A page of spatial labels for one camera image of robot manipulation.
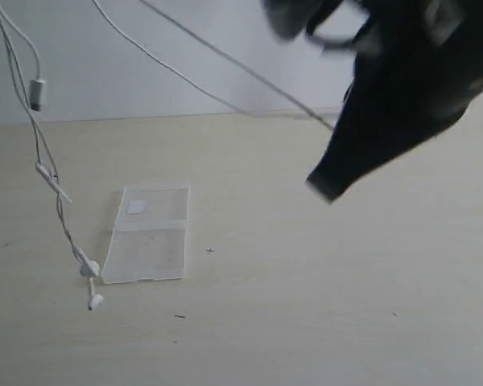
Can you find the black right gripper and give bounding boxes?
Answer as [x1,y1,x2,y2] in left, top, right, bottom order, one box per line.
[262,1,483,202]

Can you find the white wired earphones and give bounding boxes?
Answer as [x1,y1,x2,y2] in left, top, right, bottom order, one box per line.
[0,0,336,312]

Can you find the clear plastic storage box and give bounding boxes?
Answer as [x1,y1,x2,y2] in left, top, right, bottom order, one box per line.
[101,183,190,285]

